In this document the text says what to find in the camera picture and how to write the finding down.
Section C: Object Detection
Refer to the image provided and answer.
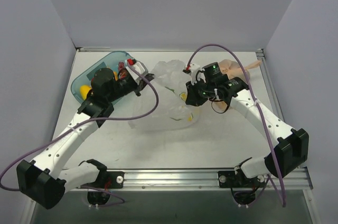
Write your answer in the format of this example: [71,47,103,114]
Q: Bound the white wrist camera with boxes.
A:
[125,59,148,84]
[183,63,204,85]

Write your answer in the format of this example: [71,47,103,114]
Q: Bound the teal plastic fruit tray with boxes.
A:
[70,51,134,104]

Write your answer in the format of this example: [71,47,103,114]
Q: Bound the orange tied plastic bag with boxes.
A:
[211,59,261,114]

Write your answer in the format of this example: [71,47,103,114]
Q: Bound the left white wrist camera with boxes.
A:
[125,59,148,84]

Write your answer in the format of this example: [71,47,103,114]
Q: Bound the clear printed plastic bag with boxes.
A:
[128,60,201,132]

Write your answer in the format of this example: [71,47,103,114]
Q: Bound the fake red grape bunch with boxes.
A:
[118,61,125,72]

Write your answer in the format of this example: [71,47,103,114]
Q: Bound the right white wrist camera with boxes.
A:
[183,63,204,85]

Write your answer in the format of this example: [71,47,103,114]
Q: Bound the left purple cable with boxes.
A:
[0,68,159,206]

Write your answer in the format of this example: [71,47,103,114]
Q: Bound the yellow fake lemon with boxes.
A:
[79,85,91,100]

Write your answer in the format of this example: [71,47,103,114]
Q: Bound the purple cable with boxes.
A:
[186,43,287,208]
[0,68,159,206]

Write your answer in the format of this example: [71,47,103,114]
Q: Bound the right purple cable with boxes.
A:
[186,43,287,208]

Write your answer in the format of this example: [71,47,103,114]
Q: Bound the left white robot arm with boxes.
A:
[16,66,154,209]

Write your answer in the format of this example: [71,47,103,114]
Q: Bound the front aluminium rail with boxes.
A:
[29,167,315,192]

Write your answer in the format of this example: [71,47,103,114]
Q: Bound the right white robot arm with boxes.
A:
[183,62,309,186]

